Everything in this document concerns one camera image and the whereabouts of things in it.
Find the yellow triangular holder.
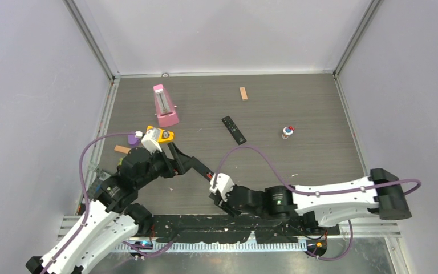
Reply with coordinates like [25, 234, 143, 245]
[147, 126, 175, 143]

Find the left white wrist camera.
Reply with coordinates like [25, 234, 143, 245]
[141, 128, 162, 154]

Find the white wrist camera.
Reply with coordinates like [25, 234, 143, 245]
[141, 128, 162, 154]
[209, 173, 235, 202]

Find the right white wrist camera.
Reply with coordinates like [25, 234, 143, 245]
[209, 173, 235, 202]

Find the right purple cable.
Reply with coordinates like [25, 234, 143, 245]
[215, 146, 422, 198]

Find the orange wooden block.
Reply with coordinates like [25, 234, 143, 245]
[114, 145, 131, 154]

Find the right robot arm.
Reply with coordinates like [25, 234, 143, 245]
[208, 168, 412, 235]

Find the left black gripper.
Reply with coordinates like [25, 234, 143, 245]
[137, 141, 196, 188]

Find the purple toy block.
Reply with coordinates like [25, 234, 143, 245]
[127, 134, 140, 147]

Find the pink metronome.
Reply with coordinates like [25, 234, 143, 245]
[153, 84, 180, 127]

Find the black remote control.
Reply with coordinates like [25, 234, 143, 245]
[188, 157, 214, 181]

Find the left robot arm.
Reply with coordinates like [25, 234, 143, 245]
[26, 142, 195, 273]

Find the small red white blue toy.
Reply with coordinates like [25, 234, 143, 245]
[282, 126, 295, 139]

